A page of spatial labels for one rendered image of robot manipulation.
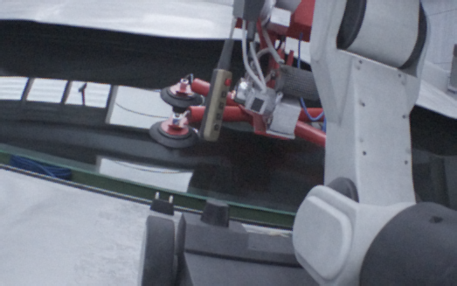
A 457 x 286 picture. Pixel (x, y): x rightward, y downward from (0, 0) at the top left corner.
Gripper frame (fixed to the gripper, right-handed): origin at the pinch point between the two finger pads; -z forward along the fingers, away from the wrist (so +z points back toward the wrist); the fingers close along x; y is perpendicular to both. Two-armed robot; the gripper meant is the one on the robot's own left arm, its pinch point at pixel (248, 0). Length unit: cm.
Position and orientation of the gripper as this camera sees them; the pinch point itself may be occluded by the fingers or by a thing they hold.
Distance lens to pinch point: 73.8
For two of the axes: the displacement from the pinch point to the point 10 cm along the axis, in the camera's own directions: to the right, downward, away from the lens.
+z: 2.5, -9.4, -2.5
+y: -9.6, -2.0, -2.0
